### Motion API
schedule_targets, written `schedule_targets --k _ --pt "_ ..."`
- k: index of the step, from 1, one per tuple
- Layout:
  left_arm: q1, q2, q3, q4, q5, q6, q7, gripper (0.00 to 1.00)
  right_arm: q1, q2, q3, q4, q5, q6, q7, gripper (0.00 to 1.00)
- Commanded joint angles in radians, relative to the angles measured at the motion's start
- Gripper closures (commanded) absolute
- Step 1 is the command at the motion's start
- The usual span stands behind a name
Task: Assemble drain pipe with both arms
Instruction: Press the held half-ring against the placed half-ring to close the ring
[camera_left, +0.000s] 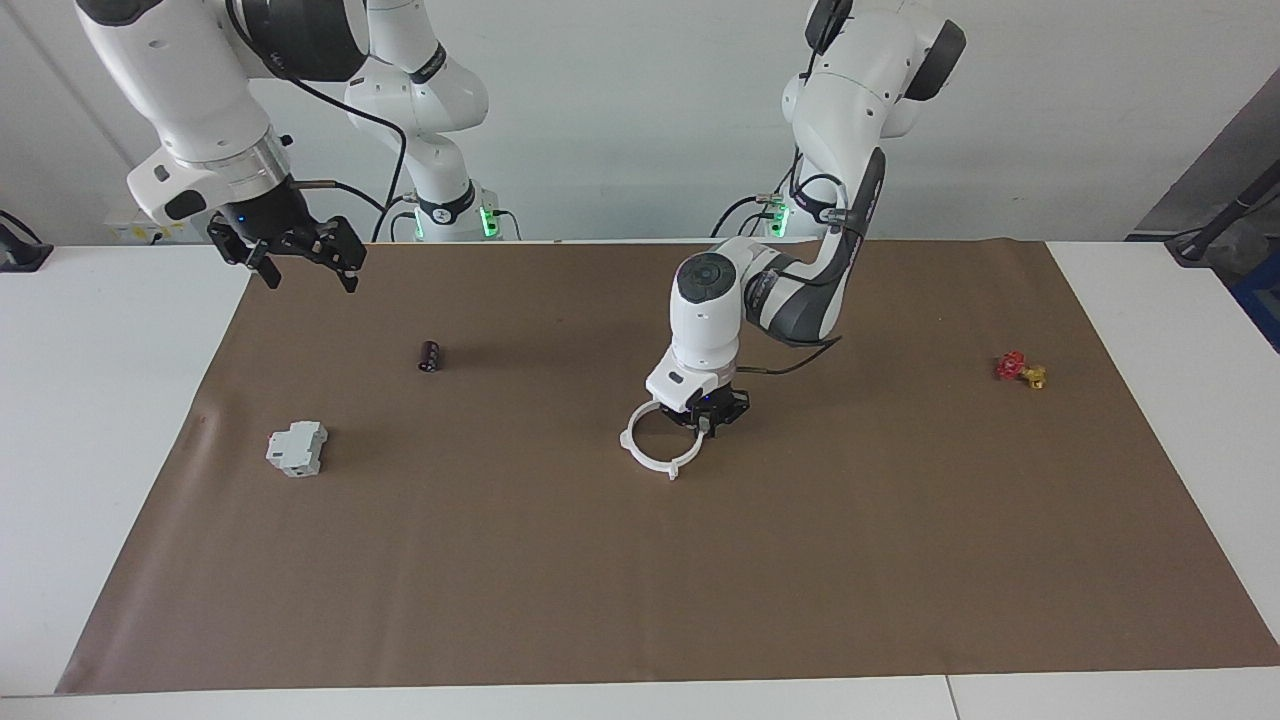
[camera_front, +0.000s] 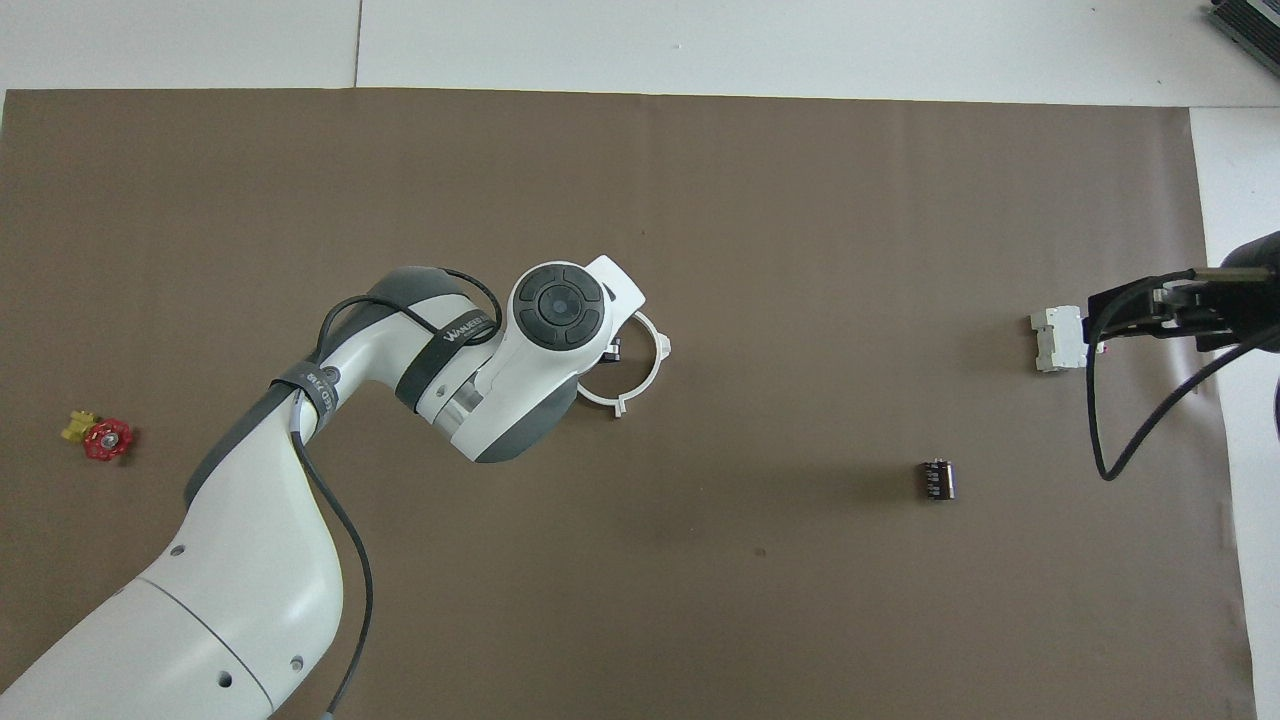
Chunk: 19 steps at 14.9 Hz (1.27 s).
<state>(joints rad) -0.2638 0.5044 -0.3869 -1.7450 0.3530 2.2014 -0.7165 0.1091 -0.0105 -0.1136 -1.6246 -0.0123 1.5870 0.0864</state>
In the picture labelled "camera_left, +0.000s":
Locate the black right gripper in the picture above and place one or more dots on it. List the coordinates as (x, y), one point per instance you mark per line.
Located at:
(272, 215)

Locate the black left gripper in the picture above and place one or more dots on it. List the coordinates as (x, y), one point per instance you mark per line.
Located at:
(705, 405)

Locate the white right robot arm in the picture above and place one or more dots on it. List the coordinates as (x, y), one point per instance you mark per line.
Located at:
(180, 80)

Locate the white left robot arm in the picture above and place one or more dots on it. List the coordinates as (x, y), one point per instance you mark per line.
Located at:
(710, 300)

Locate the black cylindrical capacitor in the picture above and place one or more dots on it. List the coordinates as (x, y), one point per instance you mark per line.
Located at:
(430, 357)

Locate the brown paper mat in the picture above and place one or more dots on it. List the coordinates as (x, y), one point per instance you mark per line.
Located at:
(640, 560)

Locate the white power strip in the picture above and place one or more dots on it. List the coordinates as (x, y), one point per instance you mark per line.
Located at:
(140, 233)

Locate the white circuit breaker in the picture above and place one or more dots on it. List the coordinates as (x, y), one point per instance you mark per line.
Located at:
(297, 450)

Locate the black stand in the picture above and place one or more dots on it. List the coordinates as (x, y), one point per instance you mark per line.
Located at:
(1195, 245)

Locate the dark grey partition panel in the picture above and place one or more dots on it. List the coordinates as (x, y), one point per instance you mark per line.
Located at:
(1200, 190)

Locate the blue box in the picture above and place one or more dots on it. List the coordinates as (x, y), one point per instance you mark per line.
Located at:
(1262, 300)

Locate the black clamp mount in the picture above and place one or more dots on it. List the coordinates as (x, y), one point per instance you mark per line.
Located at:
(25, 257)

